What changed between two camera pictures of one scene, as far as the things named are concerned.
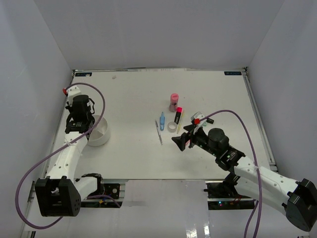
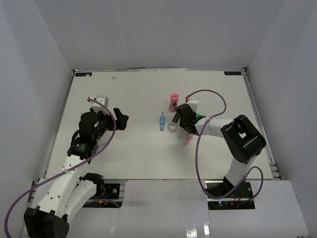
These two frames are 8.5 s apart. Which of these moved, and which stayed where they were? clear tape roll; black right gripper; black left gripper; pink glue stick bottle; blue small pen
Moved: black left gripper; black right gripper
Stayed: clear tape roll; blue small pen; pink glue stick bottle
